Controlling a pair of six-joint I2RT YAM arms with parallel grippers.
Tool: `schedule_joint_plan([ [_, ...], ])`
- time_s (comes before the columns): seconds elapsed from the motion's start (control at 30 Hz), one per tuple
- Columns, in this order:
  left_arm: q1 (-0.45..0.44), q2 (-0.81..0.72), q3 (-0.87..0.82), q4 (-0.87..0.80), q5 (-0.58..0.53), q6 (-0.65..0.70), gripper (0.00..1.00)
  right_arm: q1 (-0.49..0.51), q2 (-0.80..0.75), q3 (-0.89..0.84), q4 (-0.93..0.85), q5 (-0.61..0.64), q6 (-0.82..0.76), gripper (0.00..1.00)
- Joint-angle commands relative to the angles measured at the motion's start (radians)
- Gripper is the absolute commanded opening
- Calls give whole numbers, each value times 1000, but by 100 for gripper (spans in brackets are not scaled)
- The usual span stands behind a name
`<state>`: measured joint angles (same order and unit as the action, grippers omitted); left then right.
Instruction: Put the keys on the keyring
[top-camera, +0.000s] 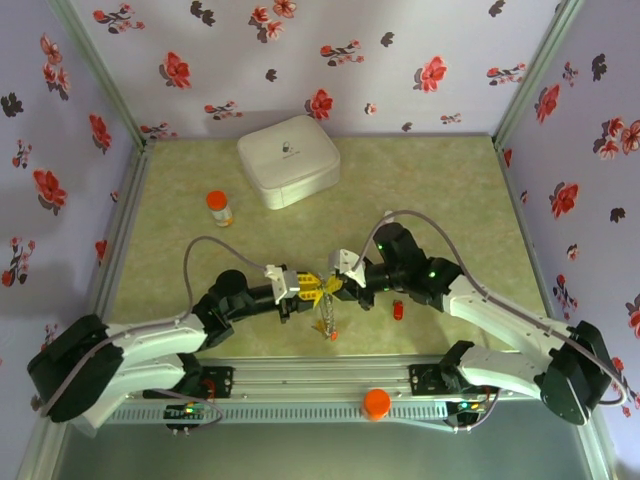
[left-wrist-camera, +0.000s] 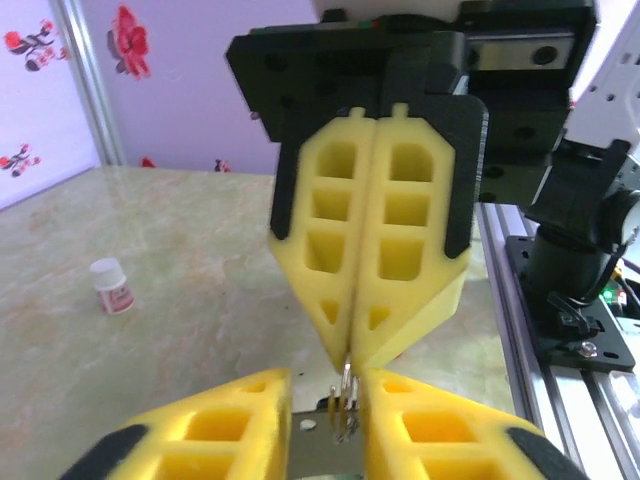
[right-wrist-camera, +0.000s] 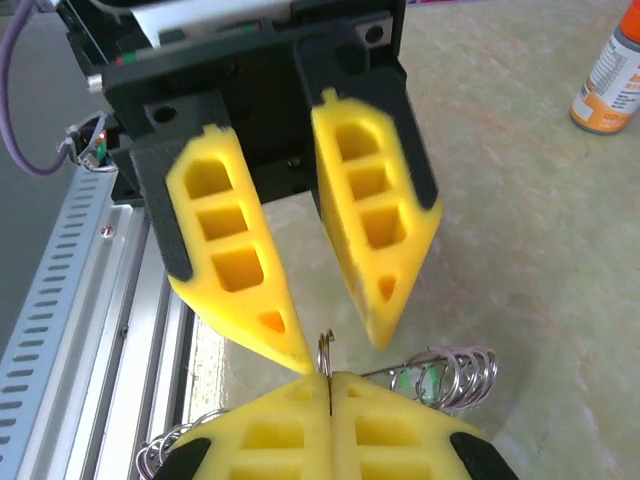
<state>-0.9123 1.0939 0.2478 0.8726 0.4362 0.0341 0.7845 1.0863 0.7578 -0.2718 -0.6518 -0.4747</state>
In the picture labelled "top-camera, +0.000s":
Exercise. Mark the yellow key tag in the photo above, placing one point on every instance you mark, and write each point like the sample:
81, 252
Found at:
318, 327

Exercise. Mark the red key tag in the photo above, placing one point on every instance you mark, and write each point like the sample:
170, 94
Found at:
333, 337

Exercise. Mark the red capsule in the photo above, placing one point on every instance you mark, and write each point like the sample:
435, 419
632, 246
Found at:
398, 312

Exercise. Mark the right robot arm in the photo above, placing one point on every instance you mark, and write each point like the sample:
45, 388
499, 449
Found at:
500, 315

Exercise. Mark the orange capped pill bottle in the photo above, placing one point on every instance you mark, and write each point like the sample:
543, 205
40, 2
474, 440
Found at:
220, 212

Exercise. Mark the white zip case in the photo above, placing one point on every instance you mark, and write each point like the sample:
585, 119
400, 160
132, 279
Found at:
287, 160

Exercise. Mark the small circuit board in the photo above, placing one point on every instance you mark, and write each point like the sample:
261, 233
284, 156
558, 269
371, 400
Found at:
467, 407
187, 410

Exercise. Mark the white plastic box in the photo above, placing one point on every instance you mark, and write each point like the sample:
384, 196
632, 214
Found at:
92, 425

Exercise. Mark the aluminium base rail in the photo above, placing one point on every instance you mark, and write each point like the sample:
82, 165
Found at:
320, 377

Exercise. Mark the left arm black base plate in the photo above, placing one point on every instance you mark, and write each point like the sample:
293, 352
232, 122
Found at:
220, 382

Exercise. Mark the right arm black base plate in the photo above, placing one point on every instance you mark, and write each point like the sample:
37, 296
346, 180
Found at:
425, 380

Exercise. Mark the orange knob on rail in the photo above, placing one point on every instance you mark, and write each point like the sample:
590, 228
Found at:
376, 404

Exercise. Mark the aluminium frame side rail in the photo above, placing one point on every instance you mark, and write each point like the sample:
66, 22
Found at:
130, 215
400, 135
520, 215

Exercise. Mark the aluminium frame post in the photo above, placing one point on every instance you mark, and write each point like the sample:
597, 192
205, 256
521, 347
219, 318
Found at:
540, 75
100, 75

